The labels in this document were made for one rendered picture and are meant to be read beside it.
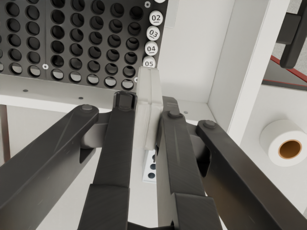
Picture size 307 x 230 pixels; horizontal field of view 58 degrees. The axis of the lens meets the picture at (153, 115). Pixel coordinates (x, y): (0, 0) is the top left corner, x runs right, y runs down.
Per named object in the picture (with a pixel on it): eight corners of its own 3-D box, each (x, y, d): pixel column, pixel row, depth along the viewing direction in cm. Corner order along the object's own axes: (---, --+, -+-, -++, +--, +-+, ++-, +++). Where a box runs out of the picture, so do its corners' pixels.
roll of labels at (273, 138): (266, 159, 51) (275, 173, 47) (253, 129, 48) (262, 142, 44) (304, 143, 49) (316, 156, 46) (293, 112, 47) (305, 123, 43)
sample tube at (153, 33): (154, 34, 30) (156, 43, 26) (144, 28, 30) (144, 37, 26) (160, 23, 30) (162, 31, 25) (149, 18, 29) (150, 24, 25)
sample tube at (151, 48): (156, 45, 30) (158, 55, 26) (145, 46, 31) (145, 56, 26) (156, 33, 30) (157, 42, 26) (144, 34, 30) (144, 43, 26)
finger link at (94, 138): (129, 155, 14) (70, 148, 14) (134, 112, 19) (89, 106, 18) (133, 129, 13) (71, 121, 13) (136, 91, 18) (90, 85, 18)
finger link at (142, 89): (142, 150, 16) (129, 148, 16) (143, 102, 22) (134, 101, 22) (150, 103, 15) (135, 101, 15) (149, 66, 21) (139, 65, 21)
